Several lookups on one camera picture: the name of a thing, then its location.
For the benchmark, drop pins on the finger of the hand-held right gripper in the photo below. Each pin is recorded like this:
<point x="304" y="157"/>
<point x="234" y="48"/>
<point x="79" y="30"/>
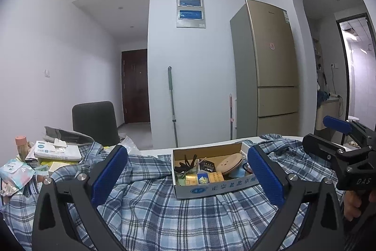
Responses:
<point x="320" y="146"/>
<point x="337" y="124"/>

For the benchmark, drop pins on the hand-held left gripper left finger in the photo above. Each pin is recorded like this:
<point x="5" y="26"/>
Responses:
<point x="108" y="174"/>

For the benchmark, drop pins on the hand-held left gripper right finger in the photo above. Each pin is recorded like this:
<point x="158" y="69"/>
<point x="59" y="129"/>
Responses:
<point x="265" y="177"/>

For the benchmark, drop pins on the yellow tissue packet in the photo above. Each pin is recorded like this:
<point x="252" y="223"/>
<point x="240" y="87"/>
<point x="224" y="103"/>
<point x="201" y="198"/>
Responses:
<point x="216" y="177"/>

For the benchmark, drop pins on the black packet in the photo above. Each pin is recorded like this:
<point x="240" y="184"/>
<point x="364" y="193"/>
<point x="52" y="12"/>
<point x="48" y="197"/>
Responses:
<point x="208" y="165"/>

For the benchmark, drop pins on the cardboard box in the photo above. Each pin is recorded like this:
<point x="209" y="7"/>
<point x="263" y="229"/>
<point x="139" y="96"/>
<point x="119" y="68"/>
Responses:
<point x="205" y="190"/>

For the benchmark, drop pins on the person's right hand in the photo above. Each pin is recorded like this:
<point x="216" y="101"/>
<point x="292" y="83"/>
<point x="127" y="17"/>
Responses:
<point x="351" y="205"/>

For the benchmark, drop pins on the white plastic bag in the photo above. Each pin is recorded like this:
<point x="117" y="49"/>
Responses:
<point x="130" y="146"/>

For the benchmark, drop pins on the black chair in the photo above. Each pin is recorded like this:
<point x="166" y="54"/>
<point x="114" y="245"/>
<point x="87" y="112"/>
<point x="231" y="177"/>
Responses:
<point x="94" y="121"/>

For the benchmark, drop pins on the yellow box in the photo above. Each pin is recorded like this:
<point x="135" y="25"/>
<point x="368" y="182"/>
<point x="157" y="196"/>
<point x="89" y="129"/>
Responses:
<point x="51" y="165"/>

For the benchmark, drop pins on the yellow blue packet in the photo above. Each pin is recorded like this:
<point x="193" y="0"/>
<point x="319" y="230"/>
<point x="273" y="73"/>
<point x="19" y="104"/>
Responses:
<point x="203" y="178"/>

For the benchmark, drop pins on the white tissue pack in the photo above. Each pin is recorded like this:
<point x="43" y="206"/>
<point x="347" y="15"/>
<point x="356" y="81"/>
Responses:
<point x="50" y="151"/>

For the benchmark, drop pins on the grey bag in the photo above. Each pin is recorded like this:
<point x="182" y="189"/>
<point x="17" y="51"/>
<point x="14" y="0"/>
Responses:
<point x="58" y="133"/>

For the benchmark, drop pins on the blue plaid shirt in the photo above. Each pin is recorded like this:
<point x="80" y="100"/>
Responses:
<point x="164" y="215"/>

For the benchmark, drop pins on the small white box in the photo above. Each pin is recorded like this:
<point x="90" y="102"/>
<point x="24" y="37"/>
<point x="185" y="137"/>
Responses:
<point x="31" y="156"/>

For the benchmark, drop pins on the tan fridge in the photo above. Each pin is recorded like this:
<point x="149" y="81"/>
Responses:
<point x="273" y="62"/>

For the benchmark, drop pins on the dark wooden door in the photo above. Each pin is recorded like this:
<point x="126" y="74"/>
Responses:
<point x="136" y="86"/>

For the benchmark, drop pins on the pink capped bottle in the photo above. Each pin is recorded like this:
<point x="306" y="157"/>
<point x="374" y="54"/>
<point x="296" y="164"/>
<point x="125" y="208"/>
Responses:
<point x="22" y="142"/>

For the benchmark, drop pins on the wet wipes pack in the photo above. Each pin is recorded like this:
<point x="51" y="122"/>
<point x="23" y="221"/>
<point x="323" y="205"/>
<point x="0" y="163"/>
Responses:
<point x="14" y="171"/>

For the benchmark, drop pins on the grey electrical panel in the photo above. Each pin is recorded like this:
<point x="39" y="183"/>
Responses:
<point x="191" y="10"/>

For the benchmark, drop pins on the dark door frame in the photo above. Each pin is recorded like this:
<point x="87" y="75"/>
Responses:
<point x="342" y="68"/>

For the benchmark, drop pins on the white wall switch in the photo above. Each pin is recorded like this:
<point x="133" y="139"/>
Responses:
<point x="47" y="73"/>

